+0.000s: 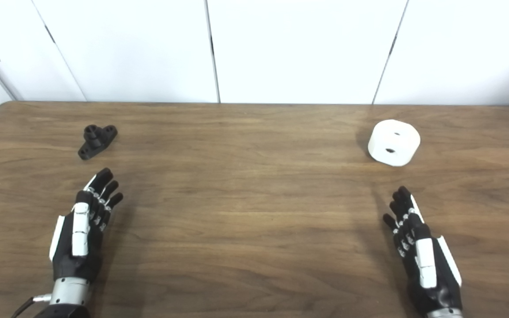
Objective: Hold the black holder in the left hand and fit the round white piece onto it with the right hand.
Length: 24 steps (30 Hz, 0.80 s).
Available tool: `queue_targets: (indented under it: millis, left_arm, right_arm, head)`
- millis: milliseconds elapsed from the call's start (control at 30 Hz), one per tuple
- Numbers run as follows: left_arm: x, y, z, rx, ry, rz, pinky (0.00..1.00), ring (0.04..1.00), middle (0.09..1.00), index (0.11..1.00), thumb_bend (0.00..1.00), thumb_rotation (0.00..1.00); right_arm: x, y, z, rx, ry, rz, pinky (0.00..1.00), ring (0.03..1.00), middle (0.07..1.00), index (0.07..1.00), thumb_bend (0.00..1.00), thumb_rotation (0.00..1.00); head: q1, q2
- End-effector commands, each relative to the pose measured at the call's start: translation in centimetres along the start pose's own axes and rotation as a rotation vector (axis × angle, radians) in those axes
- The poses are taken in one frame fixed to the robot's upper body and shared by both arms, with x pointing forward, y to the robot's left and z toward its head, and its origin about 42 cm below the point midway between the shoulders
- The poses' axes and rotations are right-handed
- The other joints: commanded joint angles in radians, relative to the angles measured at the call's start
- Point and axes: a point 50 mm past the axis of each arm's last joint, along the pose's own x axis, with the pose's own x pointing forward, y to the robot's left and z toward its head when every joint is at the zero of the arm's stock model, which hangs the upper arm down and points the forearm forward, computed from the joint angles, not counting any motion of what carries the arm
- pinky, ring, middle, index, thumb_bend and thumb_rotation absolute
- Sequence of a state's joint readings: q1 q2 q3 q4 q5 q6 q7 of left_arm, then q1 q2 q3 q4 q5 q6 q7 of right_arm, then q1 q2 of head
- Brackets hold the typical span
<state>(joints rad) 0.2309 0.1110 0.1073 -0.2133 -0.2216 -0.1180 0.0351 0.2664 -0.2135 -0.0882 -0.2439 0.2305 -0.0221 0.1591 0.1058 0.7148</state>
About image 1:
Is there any black flanged holder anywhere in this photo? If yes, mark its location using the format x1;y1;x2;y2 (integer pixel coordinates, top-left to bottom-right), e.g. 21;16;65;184
78;125;118;160

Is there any round white piece with holes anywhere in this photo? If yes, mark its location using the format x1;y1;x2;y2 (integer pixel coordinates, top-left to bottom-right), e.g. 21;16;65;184
368;119;421;167

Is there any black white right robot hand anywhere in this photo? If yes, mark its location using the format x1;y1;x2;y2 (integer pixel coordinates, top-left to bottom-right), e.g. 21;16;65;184
383;185;463;315

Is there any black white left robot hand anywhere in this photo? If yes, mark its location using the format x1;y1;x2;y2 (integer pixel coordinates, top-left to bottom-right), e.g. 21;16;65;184
49;168;124;283

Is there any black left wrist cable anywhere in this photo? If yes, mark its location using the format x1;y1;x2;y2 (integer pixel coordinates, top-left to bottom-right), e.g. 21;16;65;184
11;295;53;318

